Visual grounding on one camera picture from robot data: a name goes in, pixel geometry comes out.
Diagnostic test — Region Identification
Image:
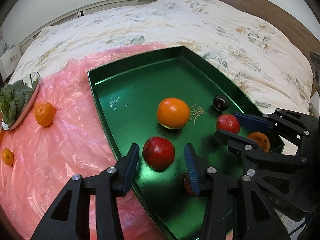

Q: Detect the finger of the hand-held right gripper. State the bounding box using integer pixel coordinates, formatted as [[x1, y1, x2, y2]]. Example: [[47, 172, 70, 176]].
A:
[[214, 130, 310, 171], [233, 108, 312, 143]]

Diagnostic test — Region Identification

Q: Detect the dark plum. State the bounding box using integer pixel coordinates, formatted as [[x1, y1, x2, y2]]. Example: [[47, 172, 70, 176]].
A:
[[213, 95, 230, 111]]

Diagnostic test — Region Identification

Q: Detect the floral blanket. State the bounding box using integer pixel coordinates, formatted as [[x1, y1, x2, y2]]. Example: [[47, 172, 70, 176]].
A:
[[11, 0, 315, 155]]

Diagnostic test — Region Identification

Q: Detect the small orange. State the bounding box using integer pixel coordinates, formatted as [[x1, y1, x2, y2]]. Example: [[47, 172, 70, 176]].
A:
[[34, 101, 56, 127], [2, 148, 14, 167], [247, 132, 271, 153]]

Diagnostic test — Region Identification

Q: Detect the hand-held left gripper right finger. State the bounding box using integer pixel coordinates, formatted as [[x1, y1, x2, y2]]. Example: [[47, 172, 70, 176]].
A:
[[184, 143, 292, 240]]

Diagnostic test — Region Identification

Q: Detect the green rimmed white plate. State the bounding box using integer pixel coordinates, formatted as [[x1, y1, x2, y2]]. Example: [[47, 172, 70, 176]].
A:
[[1, 72, 40, 130]]

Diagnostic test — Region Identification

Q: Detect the large orange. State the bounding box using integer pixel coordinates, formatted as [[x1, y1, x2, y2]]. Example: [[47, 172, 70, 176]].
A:
[[157, 97, 190, 130]]

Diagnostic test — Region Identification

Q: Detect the red apple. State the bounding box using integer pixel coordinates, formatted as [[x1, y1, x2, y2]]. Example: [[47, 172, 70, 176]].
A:
[[183, 174, 197, 196], [142, 137, 175, 170], [216, 114, 240, 134]]

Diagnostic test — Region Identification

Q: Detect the wooden headboard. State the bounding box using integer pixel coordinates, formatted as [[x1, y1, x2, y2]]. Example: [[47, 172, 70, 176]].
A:
[[195, 0, 320, 63]]

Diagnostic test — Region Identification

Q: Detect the white paper bag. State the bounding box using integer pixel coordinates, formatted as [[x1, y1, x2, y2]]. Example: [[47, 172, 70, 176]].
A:
[[0, 45, 22, 78]]

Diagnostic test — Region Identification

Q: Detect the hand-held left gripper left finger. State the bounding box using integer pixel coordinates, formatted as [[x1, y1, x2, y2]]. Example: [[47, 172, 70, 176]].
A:
[[30, 143, 140, 240]]

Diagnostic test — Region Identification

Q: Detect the bok choy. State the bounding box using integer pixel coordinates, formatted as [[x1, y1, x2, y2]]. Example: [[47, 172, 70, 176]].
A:
[[0, 80, 34, 128]]

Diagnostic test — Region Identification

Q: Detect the pink plastic sheet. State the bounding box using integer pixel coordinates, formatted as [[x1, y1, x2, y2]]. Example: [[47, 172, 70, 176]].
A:
[[0, 41, 175, 240]]

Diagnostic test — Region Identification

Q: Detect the green box tray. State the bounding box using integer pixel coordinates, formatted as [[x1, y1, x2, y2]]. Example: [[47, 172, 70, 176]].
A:
[[87, 46, 285, 240]]

